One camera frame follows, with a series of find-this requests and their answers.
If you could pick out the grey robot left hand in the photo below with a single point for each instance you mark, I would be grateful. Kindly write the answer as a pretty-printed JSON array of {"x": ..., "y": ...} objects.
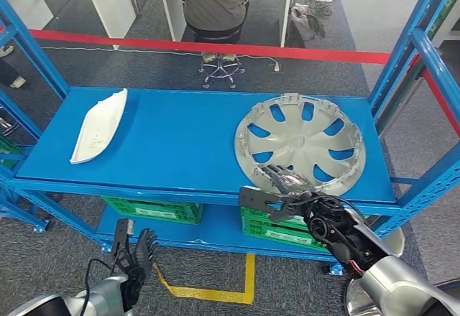
[{"x": 143, "y": 256}]

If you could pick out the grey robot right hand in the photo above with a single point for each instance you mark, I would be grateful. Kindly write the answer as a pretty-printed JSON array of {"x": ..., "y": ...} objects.
[{"x": 287, "y": 178}]

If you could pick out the silver plastic wheel hubcap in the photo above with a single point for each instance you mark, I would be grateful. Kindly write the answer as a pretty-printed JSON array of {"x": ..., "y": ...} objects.
[{"x": 298, "y": 140}]

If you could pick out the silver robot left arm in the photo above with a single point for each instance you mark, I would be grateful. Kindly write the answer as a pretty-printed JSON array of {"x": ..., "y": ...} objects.
[{"x": 97, "y": 297}]

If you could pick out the blue metal shelf rack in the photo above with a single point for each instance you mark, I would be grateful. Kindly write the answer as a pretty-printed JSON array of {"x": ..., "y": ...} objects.
[
  {"x": 18, "y": 211},
  {"x": 180, "y": 142}
]

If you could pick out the white plastic trim part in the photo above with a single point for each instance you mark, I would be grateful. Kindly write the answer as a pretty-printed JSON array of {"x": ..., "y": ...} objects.
[{"x": 99, "y": 126}]

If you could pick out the steel floor socket box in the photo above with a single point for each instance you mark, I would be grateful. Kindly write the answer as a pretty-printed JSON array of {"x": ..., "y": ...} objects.
[{"x": 276, "y": 67}]

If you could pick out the chrome base stool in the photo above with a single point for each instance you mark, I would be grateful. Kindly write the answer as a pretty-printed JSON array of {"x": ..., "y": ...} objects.
[{"x": 220, "y": 69}]

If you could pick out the black and grey bag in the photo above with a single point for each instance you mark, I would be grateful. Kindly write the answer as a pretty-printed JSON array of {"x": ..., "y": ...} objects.
[{"x": 304, "y": 23}]

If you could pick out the red barrier tape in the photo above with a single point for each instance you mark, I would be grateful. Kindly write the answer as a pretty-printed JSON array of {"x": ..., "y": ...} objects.
[{"x": 180, "y": 45}]

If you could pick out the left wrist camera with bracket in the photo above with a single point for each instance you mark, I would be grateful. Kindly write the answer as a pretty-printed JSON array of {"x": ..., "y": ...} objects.
[{"x": 122, "y": 245}]

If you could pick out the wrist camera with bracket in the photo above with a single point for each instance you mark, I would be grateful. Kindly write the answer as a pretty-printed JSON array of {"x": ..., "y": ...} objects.
[
  {"x": 258, "y": 198},
  {"x": 122, "y": 245}
]

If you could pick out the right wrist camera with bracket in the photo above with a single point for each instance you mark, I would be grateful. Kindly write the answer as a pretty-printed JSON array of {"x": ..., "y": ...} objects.
[{"x": 258, "y": 198}]

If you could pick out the grey metal post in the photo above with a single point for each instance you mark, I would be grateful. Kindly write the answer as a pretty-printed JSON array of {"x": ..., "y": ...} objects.
[{"x": 399, "y": 99}]

